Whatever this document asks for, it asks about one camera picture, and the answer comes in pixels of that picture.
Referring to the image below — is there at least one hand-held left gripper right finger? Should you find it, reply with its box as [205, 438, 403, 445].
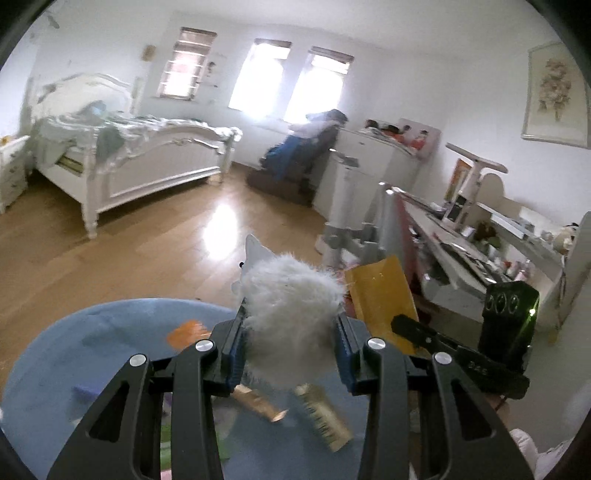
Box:
[333, 316, 539, 480]

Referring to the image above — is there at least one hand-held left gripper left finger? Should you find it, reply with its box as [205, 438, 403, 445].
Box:
[46, 307, 250, 480]

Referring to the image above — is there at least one keyboard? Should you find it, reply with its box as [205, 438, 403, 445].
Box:
[438, 242, 509, 283]

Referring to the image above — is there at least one window with slatted blind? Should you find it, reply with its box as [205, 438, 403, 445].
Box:
[159, 27, 218, 99]

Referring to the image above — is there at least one yellow padded envelope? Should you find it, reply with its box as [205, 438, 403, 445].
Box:
[345, 256, 430, 356]

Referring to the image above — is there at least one gold foil wrapper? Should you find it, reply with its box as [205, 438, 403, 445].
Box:
[231, 385, 289, 423]

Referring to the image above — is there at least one canvas photo print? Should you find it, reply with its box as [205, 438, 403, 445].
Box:
[399, 117, 441, 160]

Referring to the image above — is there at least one blue clothing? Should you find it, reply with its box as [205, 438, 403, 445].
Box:
[265, 134, 302, 182]

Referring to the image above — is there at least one white nightstand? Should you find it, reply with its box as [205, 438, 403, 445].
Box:
[0, 135, 31, 213]

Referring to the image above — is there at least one white bed frame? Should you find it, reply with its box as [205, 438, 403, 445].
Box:
[28, 73, 243, 238]

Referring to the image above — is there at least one fluffy white plush toy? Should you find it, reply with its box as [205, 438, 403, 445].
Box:
[233, 234, 347, 391]

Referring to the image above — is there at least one dark armchair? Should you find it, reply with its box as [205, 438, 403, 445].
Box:
[247, 110, 349, 206]

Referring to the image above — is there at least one round blue covered table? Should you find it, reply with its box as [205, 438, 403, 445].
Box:
[0, 299, 462, 480]

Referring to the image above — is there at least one white dresser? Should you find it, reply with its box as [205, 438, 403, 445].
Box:
[314, 127, 423, 217]

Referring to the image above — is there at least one orange wrapper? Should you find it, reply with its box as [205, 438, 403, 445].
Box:
[166, 320, 214, 349]

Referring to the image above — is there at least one white study desk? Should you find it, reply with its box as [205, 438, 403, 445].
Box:
[392, 173, 580, 328]

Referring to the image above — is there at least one white desk lamp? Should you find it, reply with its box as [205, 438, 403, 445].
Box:
[445, 142, 509, 204]

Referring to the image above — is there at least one rumpled pale bedding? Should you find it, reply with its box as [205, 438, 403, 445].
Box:
[34, 102, 243, 171]

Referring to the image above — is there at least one bright window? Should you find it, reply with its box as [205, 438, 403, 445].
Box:
[228, 38, 293, 112]
[284, 46, 355, 121]

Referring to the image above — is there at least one framed floral wall picture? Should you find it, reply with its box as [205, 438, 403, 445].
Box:
[522, 41, 591, 149]

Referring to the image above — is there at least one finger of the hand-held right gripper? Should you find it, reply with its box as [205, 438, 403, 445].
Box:
[392, 315, 530, 400]

